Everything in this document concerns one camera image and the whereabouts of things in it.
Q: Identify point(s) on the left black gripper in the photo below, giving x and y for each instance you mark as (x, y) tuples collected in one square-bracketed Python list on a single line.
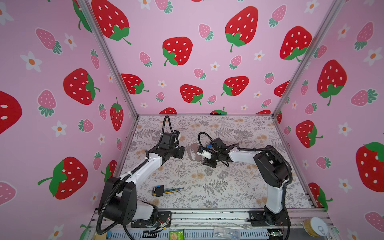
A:
[(180, 152)]

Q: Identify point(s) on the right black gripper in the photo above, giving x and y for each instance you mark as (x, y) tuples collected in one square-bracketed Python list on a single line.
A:
[(208, 163)]

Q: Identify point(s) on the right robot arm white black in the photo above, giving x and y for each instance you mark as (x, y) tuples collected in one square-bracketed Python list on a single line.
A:
[(273, 167)]

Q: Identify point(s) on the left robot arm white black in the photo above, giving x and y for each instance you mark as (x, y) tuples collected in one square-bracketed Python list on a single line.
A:
[(119, 204)]

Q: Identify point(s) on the clear plastic bag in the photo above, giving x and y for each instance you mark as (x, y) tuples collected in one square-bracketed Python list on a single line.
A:
[(226, 233)]

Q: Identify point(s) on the green packet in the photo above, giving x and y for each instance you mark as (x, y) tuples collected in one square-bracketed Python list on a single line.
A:
[(177, 235)]

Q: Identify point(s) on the yellow sponge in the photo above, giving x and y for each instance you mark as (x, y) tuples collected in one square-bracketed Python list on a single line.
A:
[(100, 237)]

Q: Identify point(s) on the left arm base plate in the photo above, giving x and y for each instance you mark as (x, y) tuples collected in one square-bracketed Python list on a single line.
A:
[(156, 220)]

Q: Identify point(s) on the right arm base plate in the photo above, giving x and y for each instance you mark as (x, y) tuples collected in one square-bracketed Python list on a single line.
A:
[(269, 219)]

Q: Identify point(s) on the aluminium rail frame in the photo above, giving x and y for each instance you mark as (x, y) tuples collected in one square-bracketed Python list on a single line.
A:
[(199, 224)]

